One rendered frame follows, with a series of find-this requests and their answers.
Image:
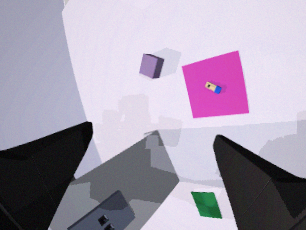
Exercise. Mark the flat green rectangular patch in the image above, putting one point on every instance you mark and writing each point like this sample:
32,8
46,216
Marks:
207,204

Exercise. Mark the grey panel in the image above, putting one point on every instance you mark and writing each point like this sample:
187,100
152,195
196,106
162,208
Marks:
121,194

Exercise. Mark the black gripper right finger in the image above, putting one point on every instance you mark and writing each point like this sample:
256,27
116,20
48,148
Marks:
262,196

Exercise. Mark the magenta square marking on table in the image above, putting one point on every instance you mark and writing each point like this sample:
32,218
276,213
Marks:
225,71

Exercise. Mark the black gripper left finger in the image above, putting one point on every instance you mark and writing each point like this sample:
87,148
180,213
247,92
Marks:
35,176

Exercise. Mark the purple cube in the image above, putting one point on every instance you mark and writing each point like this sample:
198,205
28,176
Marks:
151,65

